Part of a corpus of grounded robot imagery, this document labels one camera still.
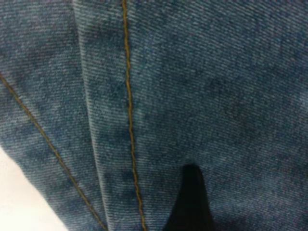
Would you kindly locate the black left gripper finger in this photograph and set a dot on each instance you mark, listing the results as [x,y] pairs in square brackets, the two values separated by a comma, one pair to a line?
[191,204]

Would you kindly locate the blue denim jeans cartoon print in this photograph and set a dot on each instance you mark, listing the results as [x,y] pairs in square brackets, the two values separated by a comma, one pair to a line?
[216,72]

